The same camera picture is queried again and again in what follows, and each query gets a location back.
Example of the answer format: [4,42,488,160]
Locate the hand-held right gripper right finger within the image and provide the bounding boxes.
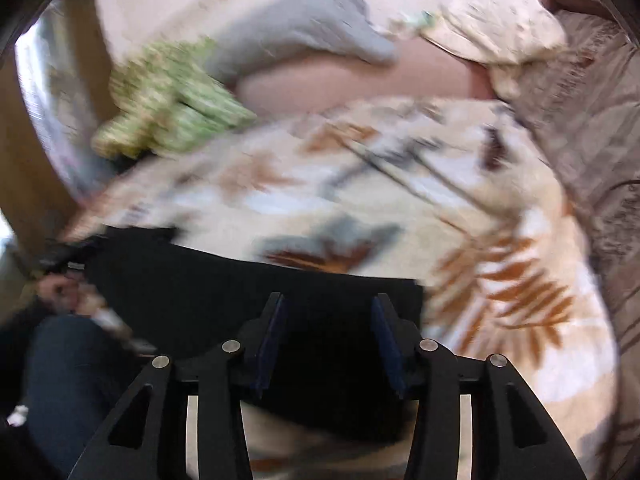
[370,292,588,480]

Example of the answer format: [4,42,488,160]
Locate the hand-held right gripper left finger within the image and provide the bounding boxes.
[67,292,288,480]

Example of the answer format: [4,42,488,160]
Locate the black pants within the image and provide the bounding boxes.
[85,226,426,443]

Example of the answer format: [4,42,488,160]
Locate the person's left hand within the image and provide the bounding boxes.
[37,277,96,313]

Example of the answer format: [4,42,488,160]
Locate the person's leg in dark jeans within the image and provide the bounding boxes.
[20,314,151,478]

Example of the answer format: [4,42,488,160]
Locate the small white object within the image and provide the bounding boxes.
[6,404,32,428]

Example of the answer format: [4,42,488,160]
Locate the leaf print fleece blanket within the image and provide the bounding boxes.
[65,97,621,480]

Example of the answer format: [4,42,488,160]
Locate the patterned glass door panel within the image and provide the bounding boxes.
[14,0,118,201]

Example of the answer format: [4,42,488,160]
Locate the green patterned cloth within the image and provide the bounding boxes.
[92,36,258,158]

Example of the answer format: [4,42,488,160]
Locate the pink mattress sheet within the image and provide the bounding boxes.
[235,39,497,126]

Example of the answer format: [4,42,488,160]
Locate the brown striped bedsheet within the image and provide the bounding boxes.
[515,9,640,480]

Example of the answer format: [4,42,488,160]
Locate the grey pillow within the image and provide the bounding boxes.
[202,0,399,97]

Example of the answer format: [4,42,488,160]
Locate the small pale green cloth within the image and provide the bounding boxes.
[395,10,441,36]

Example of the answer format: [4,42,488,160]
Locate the white floral pillow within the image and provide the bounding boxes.
[439,0,571,102]

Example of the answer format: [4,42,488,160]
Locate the brown wooden door frame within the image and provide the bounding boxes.
[0,0,113,271]

